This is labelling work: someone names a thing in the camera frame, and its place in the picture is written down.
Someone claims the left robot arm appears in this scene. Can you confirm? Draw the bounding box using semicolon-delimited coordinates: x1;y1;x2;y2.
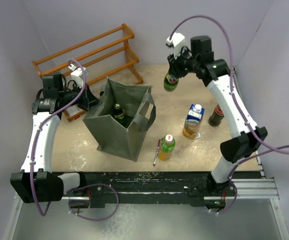
10;69;100;203

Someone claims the blue orange juice carton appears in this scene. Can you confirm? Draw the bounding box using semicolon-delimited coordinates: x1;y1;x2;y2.
182;104;205;140

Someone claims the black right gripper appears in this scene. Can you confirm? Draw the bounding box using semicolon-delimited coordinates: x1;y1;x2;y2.
167;45;200;79

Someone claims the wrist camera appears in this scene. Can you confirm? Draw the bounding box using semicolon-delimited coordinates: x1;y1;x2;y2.
165;32;186;59
68;63;84;88

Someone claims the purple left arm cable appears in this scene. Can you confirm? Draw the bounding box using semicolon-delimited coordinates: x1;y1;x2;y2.
29;58;120;222

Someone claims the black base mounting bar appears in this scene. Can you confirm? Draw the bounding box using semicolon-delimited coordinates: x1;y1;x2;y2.
61;171;237;209

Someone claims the orange wooden shoe rack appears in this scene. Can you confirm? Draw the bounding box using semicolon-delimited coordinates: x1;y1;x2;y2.
32;23;144;122

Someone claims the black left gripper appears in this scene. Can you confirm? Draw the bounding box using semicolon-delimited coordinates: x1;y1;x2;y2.
59;81;102;110

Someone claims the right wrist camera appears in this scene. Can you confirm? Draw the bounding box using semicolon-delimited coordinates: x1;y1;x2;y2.
165;32;186;59

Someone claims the dark cola glass bottle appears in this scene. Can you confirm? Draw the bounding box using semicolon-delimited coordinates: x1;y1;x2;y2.
208;104;224;127

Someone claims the pink white marker pen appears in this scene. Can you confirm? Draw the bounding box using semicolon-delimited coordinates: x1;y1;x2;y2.
152;139;161;167

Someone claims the orange juice plastic bottle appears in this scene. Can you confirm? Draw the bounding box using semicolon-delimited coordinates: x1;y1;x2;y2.
158;134;176;161

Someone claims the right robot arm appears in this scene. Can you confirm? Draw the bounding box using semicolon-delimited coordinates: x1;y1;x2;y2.
166;33;268;196

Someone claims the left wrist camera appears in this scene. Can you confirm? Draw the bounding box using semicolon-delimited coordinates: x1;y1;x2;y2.
68;63;84;88

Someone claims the green Perrier glass bottle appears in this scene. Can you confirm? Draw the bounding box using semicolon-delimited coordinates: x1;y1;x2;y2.
114;103;129;128

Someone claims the green canvas tote bag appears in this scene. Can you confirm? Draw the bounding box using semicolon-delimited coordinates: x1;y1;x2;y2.
83;78;156;162

